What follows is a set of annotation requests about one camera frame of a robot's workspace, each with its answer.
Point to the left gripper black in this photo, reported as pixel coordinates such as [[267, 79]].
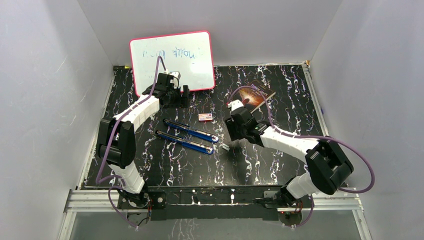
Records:
[[177, 104]]

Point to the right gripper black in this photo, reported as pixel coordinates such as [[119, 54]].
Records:
[[231, 125]]

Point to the grey staple strip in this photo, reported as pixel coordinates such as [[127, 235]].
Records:
[[225, 147]]

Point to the small red staple box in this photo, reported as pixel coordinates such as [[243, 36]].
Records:
[[205, 117]]

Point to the whiteboard with pink frame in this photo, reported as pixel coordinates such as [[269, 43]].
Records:
[[188, 53]]

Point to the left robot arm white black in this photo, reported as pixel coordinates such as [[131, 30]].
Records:
[[116, 141]]

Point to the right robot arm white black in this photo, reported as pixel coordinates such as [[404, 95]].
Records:
[[327, 164]]

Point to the paperback book orange cover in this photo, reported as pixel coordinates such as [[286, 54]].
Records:
[[252, 98]]

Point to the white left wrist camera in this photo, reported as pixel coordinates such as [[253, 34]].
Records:
[[175, 76]]

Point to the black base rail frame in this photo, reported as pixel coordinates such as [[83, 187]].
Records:
[[227, 202]]

